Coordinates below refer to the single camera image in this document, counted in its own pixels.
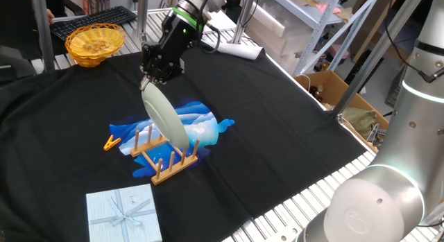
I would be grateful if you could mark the bare bystander hand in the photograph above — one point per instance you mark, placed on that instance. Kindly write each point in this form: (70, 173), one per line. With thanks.
(51, 16)

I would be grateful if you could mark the yellow wicker basket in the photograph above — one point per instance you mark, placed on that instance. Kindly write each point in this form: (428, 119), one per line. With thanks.
(93, 44)

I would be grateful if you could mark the olive cloth bag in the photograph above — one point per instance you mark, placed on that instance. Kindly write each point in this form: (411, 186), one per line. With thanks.
(360, 120)

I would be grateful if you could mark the aluminium frame post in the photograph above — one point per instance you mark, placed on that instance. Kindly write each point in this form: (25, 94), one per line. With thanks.
(243, 20)
(364, 68)
(43, 34)
(142, 16)

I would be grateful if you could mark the grey plastic crate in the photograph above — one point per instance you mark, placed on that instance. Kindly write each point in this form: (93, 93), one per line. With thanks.
(393, 93)

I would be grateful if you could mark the brown cardboard box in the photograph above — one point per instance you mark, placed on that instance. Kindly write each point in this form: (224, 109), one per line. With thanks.
(333, 89)

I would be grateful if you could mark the wooden peg dish rack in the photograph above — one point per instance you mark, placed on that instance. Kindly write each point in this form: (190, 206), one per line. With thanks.
(173, 169)

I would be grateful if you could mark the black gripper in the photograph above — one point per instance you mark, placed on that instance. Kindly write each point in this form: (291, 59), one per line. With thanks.
(178, 39)

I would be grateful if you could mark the white plastic storage box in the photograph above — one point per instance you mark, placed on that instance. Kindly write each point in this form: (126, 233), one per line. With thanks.
(274, 30)

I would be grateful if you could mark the white metal shelf rack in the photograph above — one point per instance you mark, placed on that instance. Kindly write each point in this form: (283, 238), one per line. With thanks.
(312, 44)

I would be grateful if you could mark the yellow plastic clothespin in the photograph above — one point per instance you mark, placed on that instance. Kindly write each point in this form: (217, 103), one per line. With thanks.
(111, 144)

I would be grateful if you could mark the black computer keyboard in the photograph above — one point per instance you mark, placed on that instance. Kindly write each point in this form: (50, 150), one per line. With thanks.
(104, 16)

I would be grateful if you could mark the light blue gift box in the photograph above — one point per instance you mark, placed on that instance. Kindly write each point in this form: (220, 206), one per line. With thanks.
(138, 221)

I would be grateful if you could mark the black cloth with blue print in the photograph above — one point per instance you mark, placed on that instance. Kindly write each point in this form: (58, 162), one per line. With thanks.
(277, 131)

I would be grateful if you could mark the pale green round dish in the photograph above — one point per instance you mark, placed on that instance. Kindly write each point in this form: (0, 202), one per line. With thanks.
(163, 117)

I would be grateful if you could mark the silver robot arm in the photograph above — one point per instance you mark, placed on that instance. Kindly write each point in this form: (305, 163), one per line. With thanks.
(374, 207)

